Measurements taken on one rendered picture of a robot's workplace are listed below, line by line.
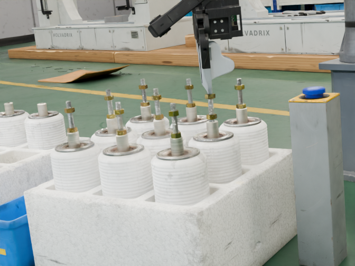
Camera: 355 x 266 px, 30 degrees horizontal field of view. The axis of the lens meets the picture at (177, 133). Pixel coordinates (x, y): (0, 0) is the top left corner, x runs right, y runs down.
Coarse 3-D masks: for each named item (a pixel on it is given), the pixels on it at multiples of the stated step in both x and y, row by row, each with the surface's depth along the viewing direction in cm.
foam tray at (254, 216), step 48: (48, 192) 124; (96, 192) 121; (240, 192) 116; (288, 192) 133; (48, 240) 125; (96, 240) 118; (144, 240) 112; (192, 240) 106; (240, 240) 117; (288, 240) 134
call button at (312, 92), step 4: (304, 88) 118; (308, 88) 117; (312, 88) 117; (316, 88) 117; (320, 88) 116; (324, 88) 117; (304, 92) 117; (308, 92) 116; (312, 92) 116; (316, 92) 115; (320, 92) 116; (324, 92) 116; (308, 96) 117; (312, 96) 116; (316, 96) 116; (320, 96) 116
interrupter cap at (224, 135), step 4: (204, 132) 126; (220, 132) 124; (224, 132) 124; (228, 132) 124; (232, 132) 123; (196, 136) 123; (200, 136) 123; (204, 136) 124; (220, 136) 123; (224, 136) 121; (228, 136) 120; (232, 136) 121; (196, 140) 121; (200, 140) 120; (204, 140) 119; (208, 140) 119; (212, 140) 119; (216, 140) 119; (220, 140) 119
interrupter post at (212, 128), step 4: (216, 120) 122; (208, 124) 121; (212, 124) 121; (216, 124) 121; (208, 128) 121; (212, 128) 121; (216, 128) 121; (208, 132) 122; (212, 132) 121; (216, 132) 121; (208, 136) 122; (212, 136) 121; (216, 136) 122
